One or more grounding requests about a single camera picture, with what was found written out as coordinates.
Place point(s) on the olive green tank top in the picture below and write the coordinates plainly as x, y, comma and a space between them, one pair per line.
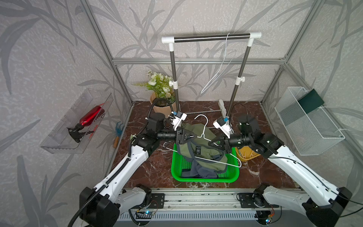
198, 150

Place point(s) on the red spray bottle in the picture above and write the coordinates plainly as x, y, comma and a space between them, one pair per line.
84, 122

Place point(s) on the green perforated plastic basket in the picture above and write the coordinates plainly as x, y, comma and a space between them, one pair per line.
179, 163

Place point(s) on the potted plant with white flowers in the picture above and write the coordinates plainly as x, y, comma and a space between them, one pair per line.
159, 85

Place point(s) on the clear acrylic wall shelf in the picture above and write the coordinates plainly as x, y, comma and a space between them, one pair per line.
59, 141

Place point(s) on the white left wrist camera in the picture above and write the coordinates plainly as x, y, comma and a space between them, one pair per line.
176, 119

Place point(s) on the dark green cloth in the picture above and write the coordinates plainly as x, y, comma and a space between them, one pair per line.
311, 101

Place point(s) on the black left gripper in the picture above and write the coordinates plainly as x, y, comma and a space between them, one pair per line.
179, 131

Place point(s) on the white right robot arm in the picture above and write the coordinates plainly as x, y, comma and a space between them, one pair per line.
321, 201

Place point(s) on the white wire hanger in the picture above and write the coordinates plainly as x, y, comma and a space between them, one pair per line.
218, 74
203, 152

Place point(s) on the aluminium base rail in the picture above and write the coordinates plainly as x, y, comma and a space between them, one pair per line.
184, 205

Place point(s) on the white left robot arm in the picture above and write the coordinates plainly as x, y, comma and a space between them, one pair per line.
122, 170

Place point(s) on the blue garden hand rake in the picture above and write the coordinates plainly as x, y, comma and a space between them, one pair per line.
119, 131

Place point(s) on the white wire mesh basket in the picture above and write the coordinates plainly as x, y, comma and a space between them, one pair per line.
312, 134

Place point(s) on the clothes rack with steel bars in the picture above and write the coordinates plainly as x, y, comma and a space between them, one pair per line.
170, 41

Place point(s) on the yellow plastic bin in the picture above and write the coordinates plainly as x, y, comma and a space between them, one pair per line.
246, 153

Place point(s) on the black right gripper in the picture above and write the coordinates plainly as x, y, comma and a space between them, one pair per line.
223, 145

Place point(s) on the blue-grey tank top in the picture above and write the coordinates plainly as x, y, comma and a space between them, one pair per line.
198, 171

